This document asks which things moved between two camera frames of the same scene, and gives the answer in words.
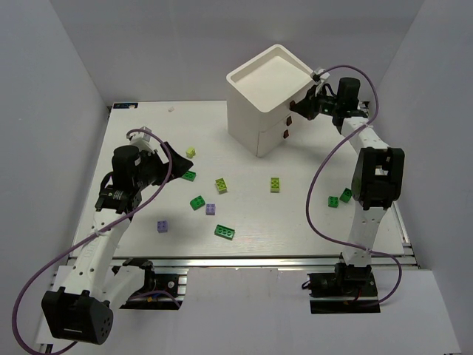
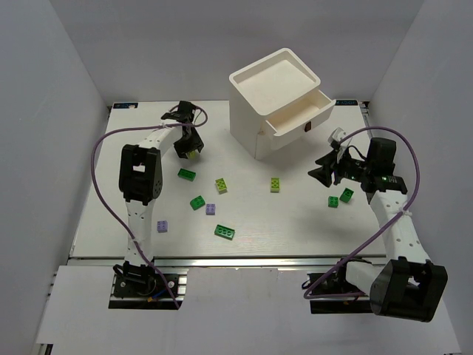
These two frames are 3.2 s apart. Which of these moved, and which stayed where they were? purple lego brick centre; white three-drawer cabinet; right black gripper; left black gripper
Moved: right black gripper; left black gripper
Stayed: white three-drawer cabinet; purple lego brick centre
